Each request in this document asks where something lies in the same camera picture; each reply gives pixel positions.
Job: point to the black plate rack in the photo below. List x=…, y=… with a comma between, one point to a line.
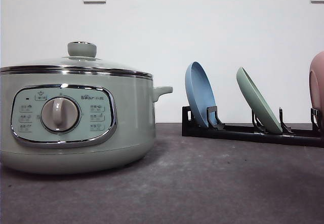
x=215, y=128

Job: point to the glass steamer lid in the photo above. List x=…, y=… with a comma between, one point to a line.
x=81, y=59

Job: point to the green electric steamer pot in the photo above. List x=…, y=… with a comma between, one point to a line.
x=75, y=115

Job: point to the pink plate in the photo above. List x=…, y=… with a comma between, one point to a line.
x=316, y=84

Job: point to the blue plate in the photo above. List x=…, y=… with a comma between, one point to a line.
x=200, y=90

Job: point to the green plate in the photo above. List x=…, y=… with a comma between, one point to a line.
x=256, y=102

